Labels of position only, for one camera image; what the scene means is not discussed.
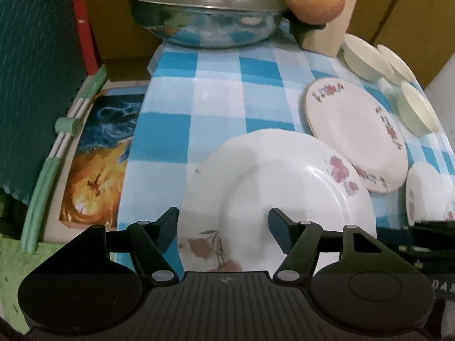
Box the white plate pink flowers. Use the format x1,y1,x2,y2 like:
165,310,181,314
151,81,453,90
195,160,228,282
406,162,454,226
177,129,376,273

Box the cream plate colourful floral rim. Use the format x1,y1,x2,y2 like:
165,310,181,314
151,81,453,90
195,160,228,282
303,77,409,193

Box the cream bowl front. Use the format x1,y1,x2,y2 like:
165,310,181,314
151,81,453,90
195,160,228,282
397,82,440,137

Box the cream bowl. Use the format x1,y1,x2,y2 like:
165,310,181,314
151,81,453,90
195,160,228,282
397,82,440,137
376,45,416,86
343,34,393,82

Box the blue orange art picture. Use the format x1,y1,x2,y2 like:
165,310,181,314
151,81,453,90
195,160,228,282
59,93,145,229

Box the green towel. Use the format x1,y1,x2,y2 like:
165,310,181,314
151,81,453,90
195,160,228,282
0,235,63,334

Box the green white hoop tube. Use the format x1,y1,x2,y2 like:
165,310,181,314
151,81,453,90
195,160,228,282
21,65,107,253

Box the blue white checkered tablecloth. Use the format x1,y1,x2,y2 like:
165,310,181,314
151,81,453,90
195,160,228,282
115,17,455,267

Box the wooden knife block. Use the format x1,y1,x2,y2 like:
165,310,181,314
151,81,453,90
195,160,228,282
299,0,357,57

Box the teal foam mat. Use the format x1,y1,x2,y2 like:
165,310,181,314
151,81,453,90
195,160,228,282
1,0,86,204

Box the wooden cabinet doors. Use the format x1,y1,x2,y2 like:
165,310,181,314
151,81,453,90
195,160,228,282
85,0,454,87

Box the steel pot with lid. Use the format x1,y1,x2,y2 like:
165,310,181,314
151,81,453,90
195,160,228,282
119,0,326,49

